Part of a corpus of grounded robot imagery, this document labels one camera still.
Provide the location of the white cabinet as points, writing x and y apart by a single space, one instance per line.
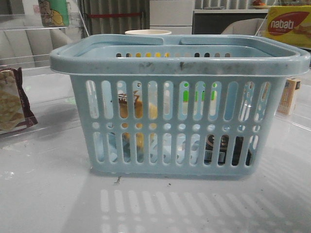
171 15

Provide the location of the packaged bread clear wrapper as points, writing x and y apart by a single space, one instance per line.
138 111

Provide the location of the black tissue pack front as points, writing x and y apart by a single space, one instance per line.
223 150

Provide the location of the clear acrylic shelf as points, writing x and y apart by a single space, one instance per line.
291 118
25 43

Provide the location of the light blue plastic basket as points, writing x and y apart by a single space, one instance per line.
250 72

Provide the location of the clear acrylic shelf right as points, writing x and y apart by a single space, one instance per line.
291 118

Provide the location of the clear acrylic shelf left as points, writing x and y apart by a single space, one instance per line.
25 43

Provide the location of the yellow paper cup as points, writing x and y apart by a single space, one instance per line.
148 32

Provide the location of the colourful puzzle cube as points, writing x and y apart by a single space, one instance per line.
213 95

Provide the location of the yellow nabati wafer box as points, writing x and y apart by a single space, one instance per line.
290 25

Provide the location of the beige small carton box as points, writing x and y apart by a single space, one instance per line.
289 95

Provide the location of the brown cracker bag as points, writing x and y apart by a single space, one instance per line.
15 109

